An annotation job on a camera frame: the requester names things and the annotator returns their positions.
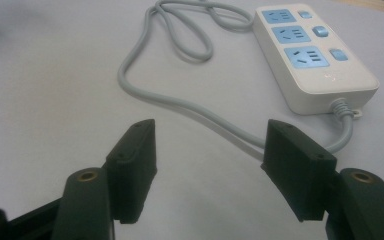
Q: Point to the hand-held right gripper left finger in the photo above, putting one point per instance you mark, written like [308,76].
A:
[131,166]

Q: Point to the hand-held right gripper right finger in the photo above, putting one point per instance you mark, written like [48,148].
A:
[296,170]

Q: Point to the white power strip blue sockets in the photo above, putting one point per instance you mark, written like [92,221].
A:
[308,56]

